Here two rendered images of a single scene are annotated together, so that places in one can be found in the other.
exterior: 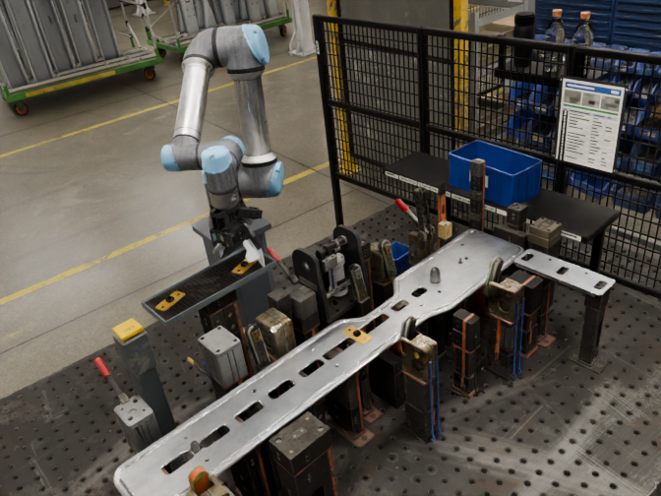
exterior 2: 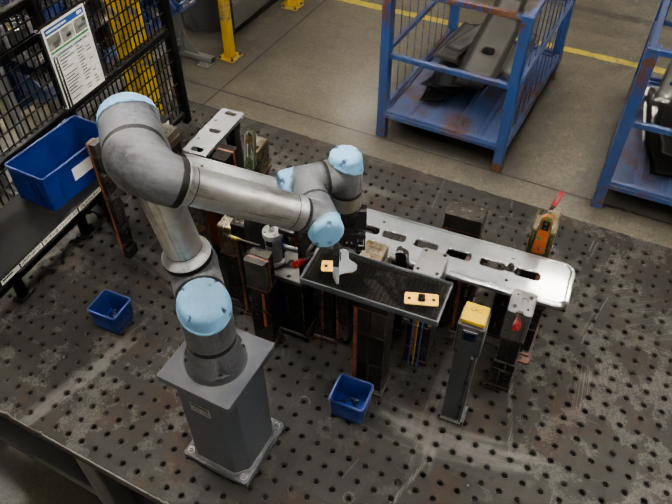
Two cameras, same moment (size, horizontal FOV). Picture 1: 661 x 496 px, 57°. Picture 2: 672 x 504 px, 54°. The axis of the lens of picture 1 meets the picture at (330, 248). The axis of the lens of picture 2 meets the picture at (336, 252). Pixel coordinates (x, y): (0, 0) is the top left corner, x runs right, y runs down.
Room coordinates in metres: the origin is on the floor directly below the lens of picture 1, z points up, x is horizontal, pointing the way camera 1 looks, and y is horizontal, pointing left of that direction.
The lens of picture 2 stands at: (2.05, 1.28, 2.41)
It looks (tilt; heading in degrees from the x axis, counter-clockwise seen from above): 46 degrees down; 242
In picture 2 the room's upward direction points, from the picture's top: straight up
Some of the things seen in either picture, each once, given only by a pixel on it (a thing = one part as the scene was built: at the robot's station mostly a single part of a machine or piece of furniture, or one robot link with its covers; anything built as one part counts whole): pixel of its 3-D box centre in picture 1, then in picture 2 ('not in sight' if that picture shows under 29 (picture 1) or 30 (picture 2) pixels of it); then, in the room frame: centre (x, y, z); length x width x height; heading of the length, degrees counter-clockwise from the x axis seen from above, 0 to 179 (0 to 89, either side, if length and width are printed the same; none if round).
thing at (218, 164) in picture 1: (218, 169); (344, 172); (1.48, 0.26, 1.48); 0.09 x 0.08 x 0.11; 170
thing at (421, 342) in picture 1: (420, 387); not in sight; (1.22, -0.20, 0.87); 0.12 x 0.09 x 0.35; 39
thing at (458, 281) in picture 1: (353, 341); (349, 222); (1.30, -0.03, 1.00); 1.38 x 0.22 x 0.02; 129
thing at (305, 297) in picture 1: (307, 341); (327, 291); (1.45, 0.11, 0.89); 0.13 x 0.11 x 0.38; 39
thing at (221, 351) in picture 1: (233, 396); (424, 309); (1.24, 0.32, 0.90); 0.13 x 0.10 x 0.41; 39
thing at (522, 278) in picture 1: (521, 314); (228, 182); (1.51, -0.58, 0.84); 0.11 x 0.10 x 0.28; 39
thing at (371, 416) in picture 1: (357, 373); not in sight; (1.33, -0.03, 0.84); 0.13 x 0.05 x 0.29; 39
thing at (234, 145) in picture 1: (221, 155); (305, 186); (1.58, 0.26, 1.47); 0.11 x 0.11 x 0.08; 80
